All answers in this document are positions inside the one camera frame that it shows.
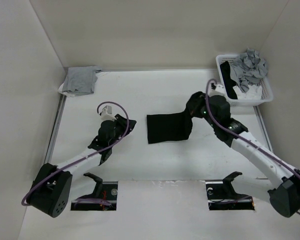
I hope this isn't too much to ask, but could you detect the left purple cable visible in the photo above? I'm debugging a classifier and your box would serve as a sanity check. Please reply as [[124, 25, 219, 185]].
[[21, 101, 130, 207]]

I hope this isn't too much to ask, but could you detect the left metal table rail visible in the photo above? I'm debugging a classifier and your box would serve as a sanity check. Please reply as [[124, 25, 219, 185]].
[[39, 94, 67, 170]]

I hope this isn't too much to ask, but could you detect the folded grey tank top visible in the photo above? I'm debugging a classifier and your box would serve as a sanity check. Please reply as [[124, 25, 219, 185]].
[[61, 65, 103, 95]]

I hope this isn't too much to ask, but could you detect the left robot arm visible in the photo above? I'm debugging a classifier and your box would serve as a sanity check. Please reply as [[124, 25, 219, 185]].
[[21, 114, 137, 218]]

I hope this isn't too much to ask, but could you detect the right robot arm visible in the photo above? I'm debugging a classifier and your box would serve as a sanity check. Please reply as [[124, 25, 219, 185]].
[[186, 91, 300, 218]]

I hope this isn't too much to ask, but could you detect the black tank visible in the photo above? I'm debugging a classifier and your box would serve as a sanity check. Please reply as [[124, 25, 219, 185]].
[[220, 61, 238, 100], [146, 91, 206, 144]]

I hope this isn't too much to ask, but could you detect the crumpled grey tank top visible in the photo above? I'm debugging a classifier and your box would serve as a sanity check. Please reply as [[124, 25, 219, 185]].
[[229, 48, 268, 93]]

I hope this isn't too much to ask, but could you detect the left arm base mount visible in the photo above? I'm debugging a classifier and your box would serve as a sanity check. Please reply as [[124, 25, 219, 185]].
[[69, 181, 119, 212]]

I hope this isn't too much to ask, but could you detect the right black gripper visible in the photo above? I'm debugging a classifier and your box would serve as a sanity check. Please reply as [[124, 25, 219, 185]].
[[187, 93, 218, 129]]

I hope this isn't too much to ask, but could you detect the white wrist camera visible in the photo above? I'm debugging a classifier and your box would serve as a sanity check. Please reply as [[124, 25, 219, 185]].
[[209, 83, 226, 97], [99, 105, 116, 121]]

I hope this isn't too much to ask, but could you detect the right metal table rail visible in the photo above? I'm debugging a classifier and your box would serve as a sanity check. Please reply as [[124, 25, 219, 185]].
[[253, 106, 273, 152]]

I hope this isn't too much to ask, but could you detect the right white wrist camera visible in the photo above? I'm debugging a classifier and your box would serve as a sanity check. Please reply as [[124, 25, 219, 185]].
[[209, 83, 226, 97]]

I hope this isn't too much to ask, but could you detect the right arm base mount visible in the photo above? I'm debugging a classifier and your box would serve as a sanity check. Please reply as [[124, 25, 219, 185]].
[[205, 180, 255, 211]]

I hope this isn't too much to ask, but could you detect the folded white tank top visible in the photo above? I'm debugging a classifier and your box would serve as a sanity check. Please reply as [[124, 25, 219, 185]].
[[57, 69, 103, 98]]

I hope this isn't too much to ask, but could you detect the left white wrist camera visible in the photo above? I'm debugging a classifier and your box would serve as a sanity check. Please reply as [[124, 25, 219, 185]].
[[99, 105, 116, 121]]

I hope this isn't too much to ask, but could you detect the metal table rail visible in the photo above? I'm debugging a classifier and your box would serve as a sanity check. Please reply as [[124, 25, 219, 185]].
[[253, 106, 273, 152], [39, 94, 67, 170]]

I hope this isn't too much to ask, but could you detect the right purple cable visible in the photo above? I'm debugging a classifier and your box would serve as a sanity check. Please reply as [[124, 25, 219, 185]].
[[205, 78, 300, 221]]

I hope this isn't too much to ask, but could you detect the purple cable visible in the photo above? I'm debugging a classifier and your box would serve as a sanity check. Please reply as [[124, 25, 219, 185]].
[[21, 101, 130, 207], [205, 78, 300, 221]]

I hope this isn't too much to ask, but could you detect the white plastic laundry basket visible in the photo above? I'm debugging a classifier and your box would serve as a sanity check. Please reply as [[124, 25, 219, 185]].
[[215, 53, 274, 107]]

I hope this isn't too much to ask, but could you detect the white tank top in basket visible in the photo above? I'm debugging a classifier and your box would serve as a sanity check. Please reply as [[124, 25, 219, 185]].
[[233, 85, 262, 100]]

